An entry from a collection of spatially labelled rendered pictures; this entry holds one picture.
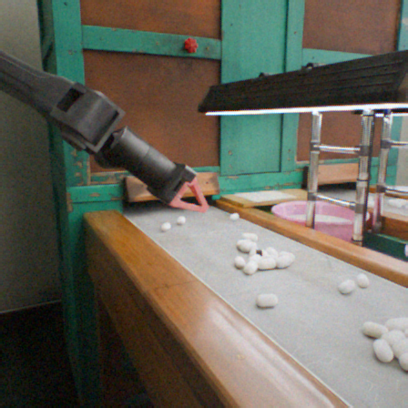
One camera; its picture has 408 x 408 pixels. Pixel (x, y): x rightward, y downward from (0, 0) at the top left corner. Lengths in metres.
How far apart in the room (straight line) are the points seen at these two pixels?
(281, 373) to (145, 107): 0.91
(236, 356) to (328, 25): 1.31
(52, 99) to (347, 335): 0.53
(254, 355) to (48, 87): 0.46
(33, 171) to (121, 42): 0.99
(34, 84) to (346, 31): 1.24
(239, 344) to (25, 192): 1.64
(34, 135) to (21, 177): 0.20
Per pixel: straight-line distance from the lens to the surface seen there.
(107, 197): 1.16
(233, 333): 0.49
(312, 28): 1.52
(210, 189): 1.20
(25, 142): 1.97
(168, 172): 0.62
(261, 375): 0.43
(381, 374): 0.51
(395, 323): 0.58
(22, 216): 2.02
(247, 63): 1.34
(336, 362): 0.51
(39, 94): 0.63
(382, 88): 0.58
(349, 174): 1.57
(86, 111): 0.59
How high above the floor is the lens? 1.02
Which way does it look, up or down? 12 degrees down
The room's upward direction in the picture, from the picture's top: straight up
